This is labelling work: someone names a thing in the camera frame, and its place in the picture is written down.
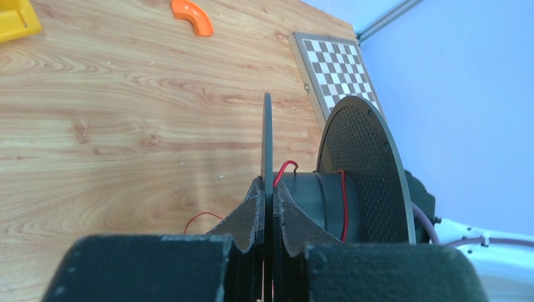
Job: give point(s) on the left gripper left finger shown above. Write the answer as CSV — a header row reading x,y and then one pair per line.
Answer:
x,y
224,264

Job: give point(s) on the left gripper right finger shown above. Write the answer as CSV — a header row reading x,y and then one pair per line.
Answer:
x,y
312,265

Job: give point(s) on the black cable spool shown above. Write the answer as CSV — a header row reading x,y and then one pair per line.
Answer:
x,y
359,190

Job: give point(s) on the wooden chessboard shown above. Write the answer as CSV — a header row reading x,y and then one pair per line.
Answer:
x,y
331,68

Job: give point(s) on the orange curved plastic piece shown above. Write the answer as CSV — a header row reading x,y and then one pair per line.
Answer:
x,y
191,12

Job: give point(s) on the yellow plastic bin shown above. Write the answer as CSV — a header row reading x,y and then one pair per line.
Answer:
x,y
18,20

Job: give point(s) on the right aluminium frame post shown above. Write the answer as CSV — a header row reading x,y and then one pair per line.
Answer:
x,y
391,15

